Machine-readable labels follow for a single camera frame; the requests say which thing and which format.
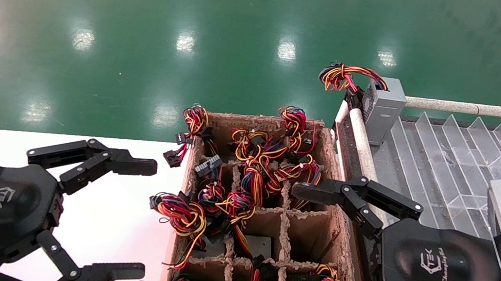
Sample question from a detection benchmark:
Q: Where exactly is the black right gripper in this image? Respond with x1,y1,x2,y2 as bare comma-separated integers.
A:
270,165,501,281

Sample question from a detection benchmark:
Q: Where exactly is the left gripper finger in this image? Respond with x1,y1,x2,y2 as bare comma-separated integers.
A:
22,129,161,208
0,223,150,281

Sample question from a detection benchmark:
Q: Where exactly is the brown cardboard divider box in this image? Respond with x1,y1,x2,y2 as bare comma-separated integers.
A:
160,102,392,281

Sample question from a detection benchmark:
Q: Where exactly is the power supply with hanging connectors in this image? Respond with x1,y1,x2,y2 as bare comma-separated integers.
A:
162,100,225,174

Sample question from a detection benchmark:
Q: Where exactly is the long white conveyor pipe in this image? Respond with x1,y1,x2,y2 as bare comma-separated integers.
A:
325,107,445,281

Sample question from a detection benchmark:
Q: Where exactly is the clear plastic divider tray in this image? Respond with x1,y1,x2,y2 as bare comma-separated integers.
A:
368,101,501,281

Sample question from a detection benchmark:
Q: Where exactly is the white conveyor cross pipe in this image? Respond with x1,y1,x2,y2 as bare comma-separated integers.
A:
405,91,501,121

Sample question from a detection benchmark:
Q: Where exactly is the black conveyor frame strip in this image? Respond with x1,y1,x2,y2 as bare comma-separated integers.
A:
313,118,424,281

